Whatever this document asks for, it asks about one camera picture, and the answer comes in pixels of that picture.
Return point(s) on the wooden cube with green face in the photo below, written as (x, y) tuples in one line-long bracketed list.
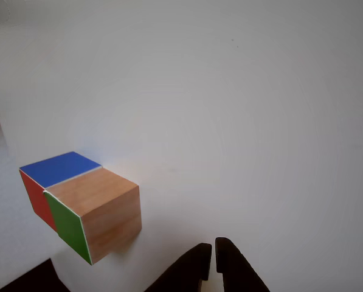
[(108, 210)]

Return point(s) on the wooden cube red blue faces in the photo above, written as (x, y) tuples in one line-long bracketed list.
[(59, 167)]

